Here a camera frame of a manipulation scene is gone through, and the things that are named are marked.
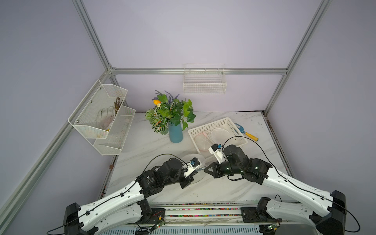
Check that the aluminium frame rail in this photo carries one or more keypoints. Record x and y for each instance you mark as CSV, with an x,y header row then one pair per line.
x,y
181,71

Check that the teal vase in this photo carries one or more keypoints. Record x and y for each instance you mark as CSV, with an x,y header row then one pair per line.
x,y
175,133

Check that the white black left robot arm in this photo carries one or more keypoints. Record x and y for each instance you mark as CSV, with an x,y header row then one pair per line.
x,y
130,204

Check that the pink rimmed mesh laundry bag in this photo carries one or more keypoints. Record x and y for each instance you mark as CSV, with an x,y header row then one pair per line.
x,y
203,141

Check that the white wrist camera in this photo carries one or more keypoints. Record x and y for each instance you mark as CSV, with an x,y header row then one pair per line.
x,y
191,167
216,150

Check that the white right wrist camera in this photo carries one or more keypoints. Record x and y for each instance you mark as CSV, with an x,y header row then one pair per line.
x,y
216,150

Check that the blue yellow garden fork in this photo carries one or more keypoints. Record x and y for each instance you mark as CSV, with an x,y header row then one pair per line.
x,y
241,129

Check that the cream perforated plastic basket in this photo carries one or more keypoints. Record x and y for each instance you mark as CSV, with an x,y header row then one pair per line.
x,y
225,123

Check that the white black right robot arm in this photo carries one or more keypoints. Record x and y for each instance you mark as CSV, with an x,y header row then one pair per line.
x,y
324,210

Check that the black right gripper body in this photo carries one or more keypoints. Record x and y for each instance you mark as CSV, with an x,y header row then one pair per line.
x,y
224,168

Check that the green artificial plant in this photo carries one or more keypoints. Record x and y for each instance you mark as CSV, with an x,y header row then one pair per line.
x,y
169,111

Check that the white mesh wall shelf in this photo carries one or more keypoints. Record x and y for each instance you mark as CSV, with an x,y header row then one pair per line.
x,y
83,119
114,143

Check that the white mesh laundry bag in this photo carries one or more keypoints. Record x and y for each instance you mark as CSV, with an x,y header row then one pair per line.
x,y
219,136
199,175

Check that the white mesh upper wall shelf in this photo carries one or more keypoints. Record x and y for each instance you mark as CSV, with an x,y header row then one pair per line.
x,y
83,119

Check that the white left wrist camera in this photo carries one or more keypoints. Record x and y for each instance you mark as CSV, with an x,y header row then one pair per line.
x,y
191,167

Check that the white mesh lower wall shelf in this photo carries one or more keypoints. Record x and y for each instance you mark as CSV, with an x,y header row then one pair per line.
x,y
114,143

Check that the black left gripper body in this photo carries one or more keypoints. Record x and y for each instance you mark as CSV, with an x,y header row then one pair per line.
x,y
185,180

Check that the white wire wall basket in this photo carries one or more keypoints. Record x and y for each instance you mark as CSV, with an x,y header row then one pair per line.
x,y
204,84

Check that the flat white mesh laundry bag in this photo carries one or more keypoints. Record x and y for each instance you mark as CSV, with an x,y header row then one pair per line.
x,y
219,136

